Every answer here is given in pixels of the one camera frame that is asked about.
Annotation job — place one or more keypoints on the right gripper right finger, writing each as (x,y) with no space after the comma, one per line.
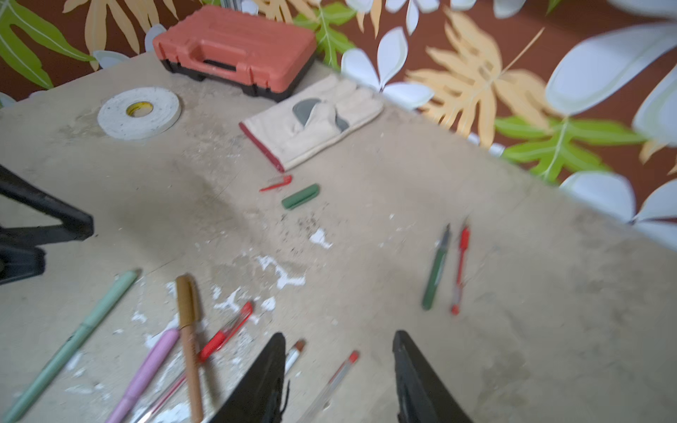
(422,395)

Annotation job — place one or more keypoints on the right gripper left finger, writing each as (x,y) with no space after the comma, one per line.
(259,396)

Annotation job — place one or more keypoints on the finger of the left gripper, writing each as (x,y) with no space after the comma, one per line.
(21,254)

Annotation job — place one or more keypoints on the dark green pen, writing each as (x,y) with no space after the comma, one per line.
(437,269)

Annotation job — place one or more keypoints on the dark green pen cap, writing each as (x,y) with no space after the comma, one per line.
(301,197)

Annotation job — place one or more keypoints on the red pen cap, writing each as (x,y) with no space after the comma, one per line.
(278,182)

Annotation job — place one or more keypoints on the white brown-capped marker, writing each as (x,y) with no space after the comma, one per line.
(294,354)

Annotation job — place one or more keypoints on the clear red-capped pen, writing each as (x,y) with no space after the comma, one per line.
(327,392)

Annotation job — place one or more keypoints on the red gel pen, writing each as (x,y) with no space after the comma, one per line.
(216,343)

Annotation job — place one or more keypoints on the light green pen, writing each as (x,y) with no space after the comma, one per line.
(58,361)

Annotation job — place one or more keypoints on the pink pen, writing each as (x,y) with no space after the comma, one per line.
(144,375)

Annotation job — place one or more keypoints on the brown gold pen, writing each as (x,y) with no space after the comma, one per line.
(188,311)

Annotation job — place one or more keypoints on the white tape roll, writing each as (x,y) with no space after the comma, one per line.
(139,113)

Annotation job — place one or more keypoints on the beige work glove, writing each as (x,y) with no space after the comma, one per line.
(308,122)

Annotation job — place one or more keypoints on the red plastic tool case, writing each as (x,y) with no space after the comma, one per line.
(262,57)

